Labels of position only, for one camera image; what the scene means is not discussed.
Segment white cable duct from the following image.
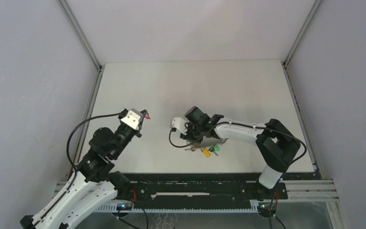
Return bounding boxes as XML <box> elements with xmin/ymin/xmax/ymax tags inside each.
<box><xmin>94</xmin><ymin>202</ymin><xmax>260</xmax><ymax>213</ymax></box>

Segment metal key organizer ring plate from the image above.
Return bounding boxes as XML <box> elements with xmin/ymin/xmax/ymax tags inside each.
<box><xmin>184</xmin><ymin>138</ymin><xmax>227</xmax><ymax>158</ymax></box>

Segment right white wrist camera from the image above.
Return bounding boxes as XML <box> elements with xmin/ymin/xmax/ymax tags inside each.
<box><xmin>170</xmin><ymin>117</ymin><xmax>188</xmax><ymax>136</ymax></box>

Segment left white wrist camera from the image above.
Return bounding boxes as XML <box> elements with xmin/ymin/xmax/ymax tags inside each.
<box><xmin>120</xmin><ymin>109</ymin><xmax>144</xmax><ymax>131</ymax></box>

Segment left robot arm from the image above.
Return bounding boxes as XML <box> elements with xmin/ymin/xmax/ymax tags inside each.
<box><xmin>20</xmin><ymin>109</ymin><xmax>149</xmax><ymax>229</ymax></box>

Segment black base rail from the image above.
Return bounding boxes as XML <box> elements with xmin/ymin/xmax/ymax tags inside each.
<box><xmin>125</xmin><ymin>173</ymin><xmax>288</xmax><ymax>209</ymax></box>

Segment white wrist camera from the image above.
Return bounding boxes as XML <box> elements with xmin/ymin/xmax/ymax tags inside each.
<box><xmin>170</xmin><ymin>117</ymin><xmax>188</xmax><ymax>136</ymax></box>
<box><xmin>120</xmin><ymin>109</ymin><xmax>144</xmax><ymax>131</ymax></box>

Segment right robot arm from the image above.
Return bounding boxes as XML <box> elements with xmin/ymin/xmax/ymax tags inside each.
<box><xmin>170</xmin><ymin>106</ymin><xmax>307</xmax><ymax>198</ymax></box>

